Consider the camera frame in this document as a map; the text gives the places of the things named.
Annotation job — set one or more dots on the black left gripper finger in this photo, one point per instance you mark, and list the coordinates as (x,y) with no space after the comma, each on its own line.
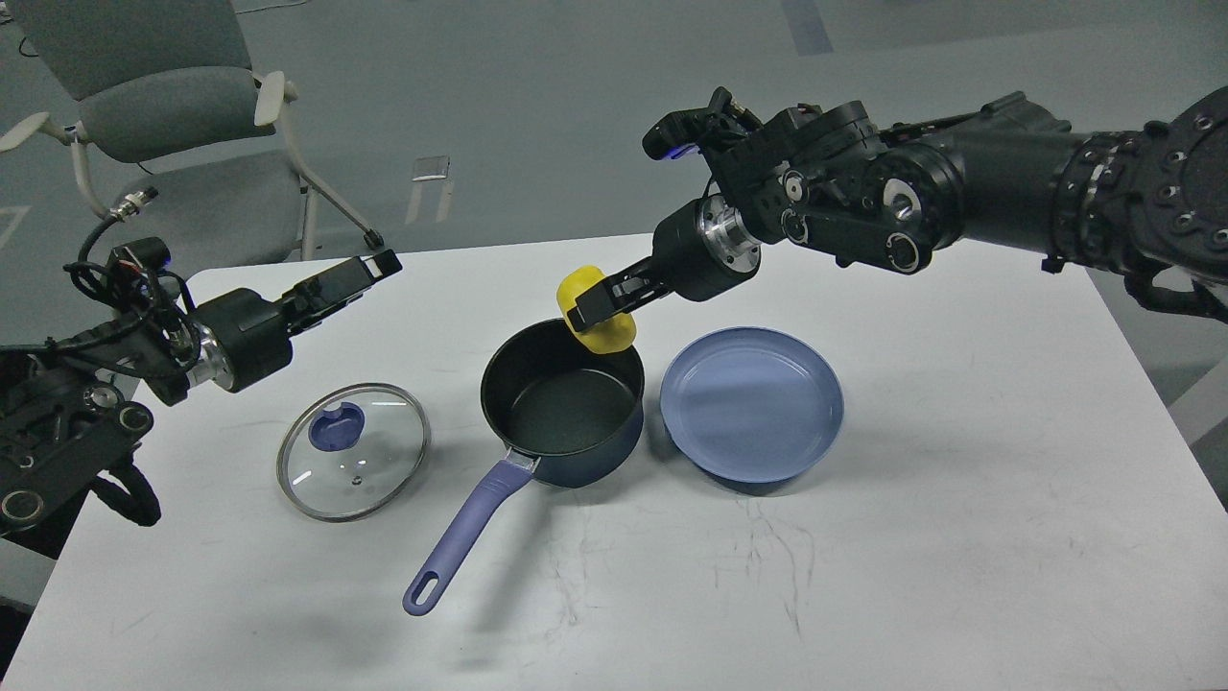
(319,296)

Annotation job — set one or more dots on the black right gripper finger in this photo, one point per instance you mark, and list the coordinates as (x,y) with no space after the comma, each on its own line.
(639,278)
(595,306)

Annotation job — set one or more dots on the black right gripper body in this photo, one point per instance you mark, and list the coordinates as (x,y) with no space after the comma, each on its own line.
(703,249)

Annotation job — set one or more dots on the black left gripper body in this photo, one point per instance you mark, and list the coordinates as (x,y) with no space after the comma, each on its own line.
(244,339)

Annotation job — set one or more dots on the yellow toy potato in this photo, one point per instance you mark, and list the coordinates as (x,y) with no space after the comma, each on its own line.
(610,337)

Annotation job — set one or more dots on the glass pot lid purple knob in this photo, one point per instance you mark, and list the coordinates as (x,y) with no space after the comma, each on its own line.
(353,451)

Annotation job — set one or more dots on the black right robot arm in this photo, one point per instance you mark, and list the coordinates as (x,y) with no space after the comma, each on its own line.
(1147,205)

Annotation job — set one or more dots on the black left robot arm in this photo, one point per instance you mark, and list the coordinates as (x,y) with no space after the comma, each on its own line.
(67,431)

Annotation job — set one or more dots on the blue plate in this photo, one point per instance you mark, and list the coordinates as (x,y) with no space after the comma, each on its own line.
(752,405)

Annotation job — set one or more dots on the grey office chair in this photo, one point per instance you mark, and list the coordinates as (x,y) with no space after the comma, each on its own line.
(151,79)

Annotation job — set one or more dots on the dark blue saucepan purple handle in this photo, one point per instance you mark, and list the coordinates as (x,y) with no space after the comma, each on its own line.
(567,417)

